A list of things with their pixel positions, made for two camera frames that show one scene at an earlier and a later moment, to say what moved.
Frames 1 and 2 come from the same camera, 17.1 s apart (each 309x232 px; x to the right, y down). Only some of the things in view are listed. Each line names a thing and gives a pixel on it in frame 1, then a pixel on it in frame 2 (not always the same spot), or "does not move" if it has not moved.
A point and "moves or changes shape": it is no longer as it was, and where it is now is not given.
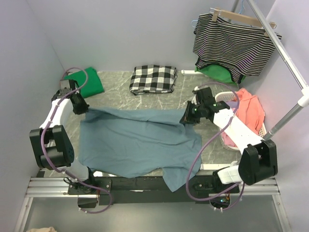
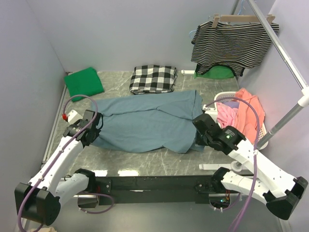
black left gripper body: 80,106 -> 94,136
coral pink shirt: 250,111 does not move
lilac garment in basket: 234,105 does not move
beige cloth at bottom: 49,229 does not move
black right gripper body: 190,113 -> 200,138
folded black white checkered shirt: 152,79 does not move
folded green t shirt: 88,81 does not move
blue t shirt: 127,143 moves or changes shape
